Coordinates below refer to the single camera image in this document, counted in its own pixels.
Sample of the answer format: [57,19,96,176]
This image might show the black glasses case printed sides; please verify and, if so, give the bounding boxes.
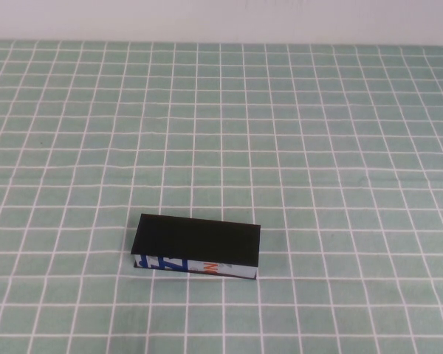
[130,212,263,282]

